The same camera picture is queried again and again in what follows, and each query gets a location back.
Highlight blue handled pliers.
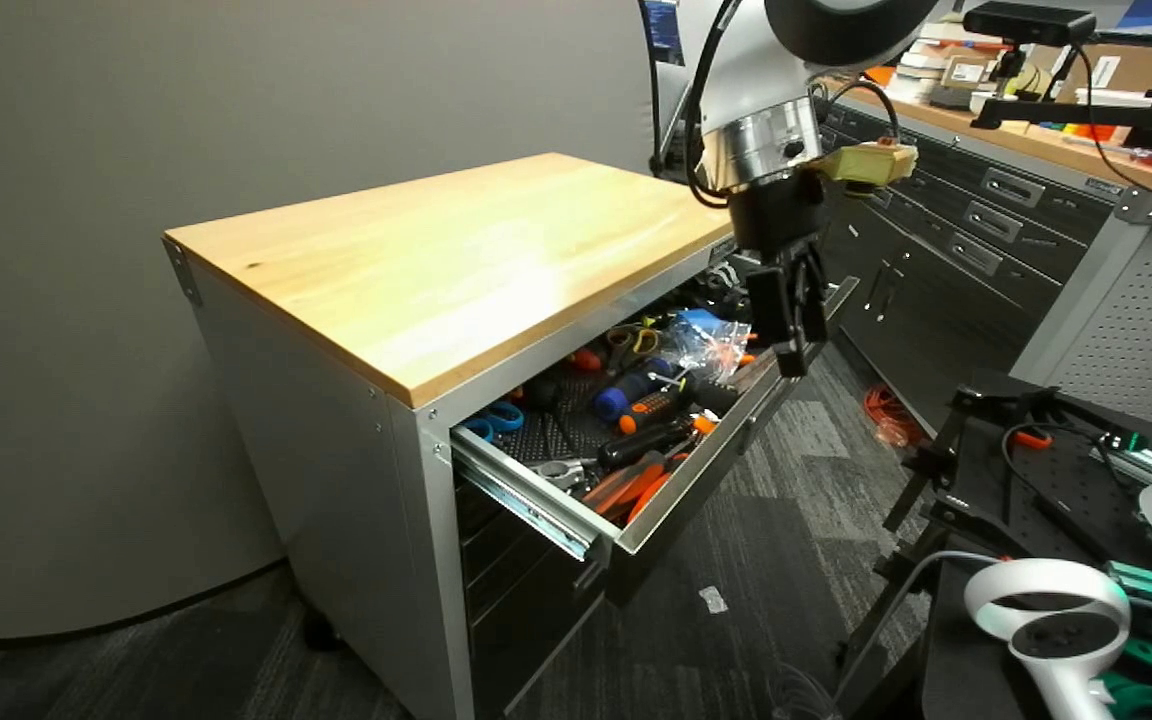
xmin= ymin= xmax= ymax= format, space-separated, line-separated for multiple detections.
xmin=467 ymin=394 xmax=532 ymax=443

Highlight large orange handled pliers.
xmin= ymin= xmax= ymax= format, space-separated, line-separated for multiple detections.
xmin=579 ymin=450 xmax=682 ymax=529

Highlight blue handled screwdriver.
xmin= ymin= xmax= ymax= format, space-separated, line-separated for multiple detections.
xmin=589 ymin=375 xmax=658 ymax=419

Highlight grey metal tool drawer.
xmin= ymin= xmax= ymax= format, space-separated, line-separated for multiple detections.
xmin=450 ymin=270 xmax=867 ymax=563

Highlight black camera on stand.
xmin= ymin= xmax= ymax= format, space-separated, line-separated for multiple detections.
xmin=961 ymin=0 xmax=1152 ymax=135

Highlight black tripod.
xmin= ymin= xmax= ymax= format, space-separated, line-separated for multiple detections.
xmin=825 ymin=378 xmax=1060 ymax=696

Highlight black workbench with drawers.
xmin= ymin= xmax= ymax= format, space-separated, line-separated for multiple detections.
xmin=807 ymin=87 xmax=1152 ymax=443

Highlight wooden cabinet top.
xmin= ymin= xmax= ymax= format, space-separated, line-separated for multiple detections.
xmin=159 ymin=147 xmax=742 ymax=412

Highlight clear plastic parts bag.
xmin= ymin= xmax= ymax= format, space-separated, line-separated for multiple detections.
xmin=666 ymin=304 xmax=761 ymax=385

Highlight pile of books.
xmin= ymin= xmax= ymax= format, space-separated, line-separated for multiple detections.
xmin=889 ymin=27 xmax=1152 ymax=167

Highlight yellow black tool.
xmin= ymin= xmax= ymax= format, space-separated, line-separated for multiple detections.
xmin=610 ymin=313 xmax=672 ymax=358

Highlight orange black handled screwdriver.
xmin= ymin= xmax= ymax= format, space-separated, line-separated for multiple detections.
xmin=611 ymin=385 xmax=705 ymax=438

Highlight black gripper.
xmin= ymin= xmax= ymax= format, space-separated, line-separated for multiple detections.
xmin=730 ymin=173 xmax=832 ymax=378

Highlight grey metal tool cabinet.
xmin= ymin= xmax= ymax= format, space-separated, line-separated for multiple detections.
xmin=159 ymin=147 xmax=794 ymax=720

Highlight grey pegboard panel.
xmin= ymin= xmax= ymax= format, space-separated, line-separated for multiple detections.
xmin=1008 ymin=197 xmax=1152 ymax=438

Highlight orange object on floor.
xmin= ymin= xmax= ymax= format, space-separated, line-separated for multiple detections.
xmin=861 ymin=385 xmax=928 ymax=456

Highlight small orange handled pliers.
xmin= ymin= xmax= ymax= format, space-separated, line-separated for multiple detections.
xmin=683 ymin=408 xmax=730 ymax=447

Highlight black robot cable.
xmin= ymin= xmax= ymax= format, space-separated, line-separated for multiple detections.
xmin=646 ymin=0 xmax=743 ymax=210

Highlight silver drawer slide rail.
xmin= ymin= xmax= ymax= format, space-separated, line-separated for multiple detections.
xmin=453 ymin=430 xmax=610 ymax=563

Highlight white vr controller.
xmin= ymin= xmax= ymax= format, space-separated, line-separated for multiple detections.
xmin=961 ymin=550 xmax=1136 ymax=720

